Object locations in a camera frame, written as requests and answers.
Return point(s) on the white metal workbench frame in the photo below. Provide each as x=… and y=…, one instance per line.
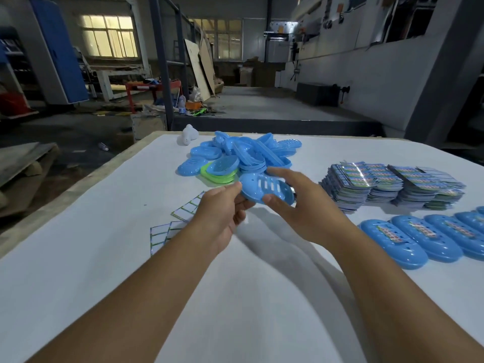
x=104, y=85

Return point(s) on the silver machine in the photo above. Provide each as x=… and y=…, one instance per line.
x=280, y=49

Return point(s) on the plastic bottle on floor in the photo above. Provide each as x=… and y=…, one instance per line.
x=104, y=147

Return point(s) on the pile of blue soap dishes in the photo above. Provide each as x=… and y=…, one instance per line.
x=257, y=153

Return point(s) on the blue and white machine cabinet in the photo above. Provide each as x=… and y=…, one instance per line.
x=60, y=52

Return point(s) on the thick dark steel post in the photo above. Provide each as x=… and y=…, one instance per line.
x=163, y=75

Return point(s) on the orange box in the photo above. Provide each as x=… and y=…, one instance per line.
x=193, y=105

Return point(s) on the black wall plug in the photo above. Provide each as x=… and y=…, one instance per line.
x=344, y=90

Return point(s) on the wicker basket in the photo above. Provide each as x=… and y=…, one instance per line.
x=219, y=85

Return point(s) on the person's left hand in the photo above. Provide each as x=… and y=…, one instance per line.
x=219, y=219

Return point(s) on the person's right hand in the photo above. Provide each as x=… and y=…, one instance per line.
x=314, y=219

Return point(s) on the wide window with grid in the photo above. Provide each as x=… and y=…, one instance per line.
x=225, y=41

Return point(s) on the fanned backing sheets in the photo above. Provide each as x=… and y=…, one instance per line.
x=185, y=211

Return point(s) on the clear water bottle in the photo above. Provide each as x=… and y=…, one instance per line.
x=182, y=105

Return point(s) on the grey slanted pillar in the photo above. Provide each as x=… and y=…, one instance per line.
x=442, y=86

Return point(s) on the stacks of colourful sticker sheets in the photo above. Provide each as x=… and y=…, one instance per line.
x=348, y=187

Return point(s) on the red metal table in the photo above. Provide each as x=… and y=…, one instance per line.
x=141, y=86

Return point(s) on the wooden pallet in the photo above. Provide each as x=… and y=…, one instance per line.
x=22, y=162

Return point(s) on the brown leaning board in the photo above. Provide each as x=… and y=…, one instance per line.
x=207, y=66

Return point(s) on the large bright window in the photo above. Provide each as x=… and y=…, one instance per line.
x=109, y=37

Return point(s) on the small white plastic figure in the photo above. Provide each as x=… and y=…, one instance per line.
x=189, y=135

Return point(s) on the green tool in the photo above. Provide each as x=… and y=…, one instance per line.
x=199, y=111

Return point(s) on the pale wooden crate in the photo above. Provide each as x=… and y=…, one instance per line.
x=148, y=127

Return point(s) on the thin dark steel post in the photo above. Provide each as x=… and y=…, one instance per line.
x=182, y=56

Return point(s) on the person's right forearm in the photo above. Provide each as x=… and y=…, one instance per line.
x=404, y=310

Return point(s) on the white plastic bag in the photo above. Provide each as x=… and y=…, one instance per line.
x=195, y=94

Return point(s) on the black box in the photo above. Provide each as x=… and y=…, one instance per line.
x=317, y=94

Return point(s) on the pale leaning plywood board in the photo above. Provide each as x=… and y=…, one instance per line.
x=197, y=69

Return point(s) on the person's left forearm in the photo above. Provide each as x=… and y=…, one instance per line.
x=124, y=310

